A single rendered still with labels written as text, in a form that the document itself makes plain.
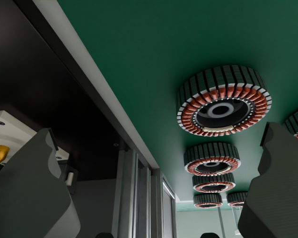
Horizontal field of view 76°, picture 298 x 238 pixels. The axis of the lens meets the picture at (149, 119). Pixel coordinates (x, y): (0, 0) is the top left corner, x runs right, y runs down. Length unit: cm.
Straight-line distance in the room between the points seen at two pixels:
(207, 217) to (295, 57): 648
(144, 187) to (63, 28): 34
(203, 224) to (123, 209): 633
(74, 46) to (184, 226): 655
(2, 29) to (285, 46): 27
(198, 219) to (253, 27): 653
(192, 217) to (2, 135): 646
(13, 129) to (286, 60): 36
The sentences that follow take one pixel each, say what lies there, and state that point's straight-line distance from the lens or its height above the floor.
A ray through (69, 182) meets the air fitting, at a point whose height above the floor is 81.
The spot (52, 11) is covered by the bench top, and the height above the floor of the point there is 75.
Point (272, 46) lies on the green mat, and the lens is 25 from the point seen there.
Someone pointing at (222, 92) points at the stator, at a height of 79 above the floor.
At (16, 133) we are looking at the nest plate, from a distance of 35.
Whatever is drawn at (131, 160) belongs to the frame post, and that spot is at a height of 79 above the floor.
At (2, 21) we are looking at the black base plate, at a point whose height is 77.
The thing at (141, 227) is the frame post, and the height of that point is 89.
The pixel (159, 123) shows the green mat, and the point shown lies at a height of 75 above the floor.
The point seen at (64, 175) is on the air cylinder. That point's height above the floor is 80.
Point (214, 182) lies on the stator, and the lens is 54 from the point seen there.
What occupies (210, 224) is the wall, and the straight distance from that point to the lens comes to 665.
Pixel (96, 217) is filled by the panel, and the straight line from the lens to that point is 54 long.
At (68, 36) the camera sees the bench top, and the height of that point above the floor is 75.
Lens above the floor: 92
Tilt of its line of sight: 34 degrees down
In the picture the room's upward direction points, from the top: 180 degrees counter-clockwise
